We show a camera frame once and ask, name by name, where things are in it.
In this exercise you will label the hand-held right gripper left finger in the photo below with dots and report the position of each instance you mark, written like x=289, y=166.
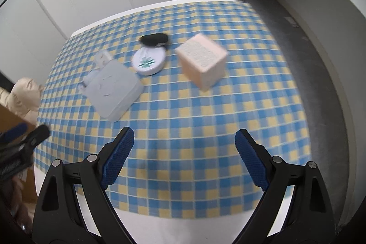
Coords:
x=118, y=158

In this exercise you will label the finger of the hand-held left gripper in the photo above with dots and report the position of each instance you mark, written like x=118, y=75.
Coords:
x=38, y=134
x=14, y=129

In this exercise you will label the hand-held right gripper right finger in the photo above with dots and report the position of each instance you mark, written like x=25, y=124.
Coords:
x=251, y=161

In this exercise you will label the brown cardboard box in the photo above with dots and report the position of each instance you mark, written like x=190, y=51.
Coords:
x=11, y=115

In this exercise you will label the grey square plastic case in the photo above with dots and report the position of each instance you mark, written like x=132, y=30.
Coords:
x=114, y=89

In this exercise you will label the white round compact green leaf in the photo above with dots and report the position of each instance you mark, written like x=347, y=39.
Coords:
x=148, y=61

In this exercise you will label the pink cube box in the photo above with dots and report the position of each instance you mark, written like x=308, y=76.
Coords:
x=201, y=61

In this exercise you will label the black makeup puff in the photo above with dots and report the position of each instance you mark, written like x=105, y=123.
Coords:
x=154, y=39

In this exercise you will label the cream padded chair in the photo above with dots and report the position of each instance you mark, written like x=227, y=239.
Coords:
x=23, y=92

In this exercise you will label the blue yellow checked tablecloth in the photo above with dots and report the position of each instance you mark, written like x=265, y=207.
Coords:
x=200, y=124

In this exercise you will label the floor socket plate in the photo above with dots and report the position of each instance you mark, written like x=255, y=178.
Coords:
x=291, y=21

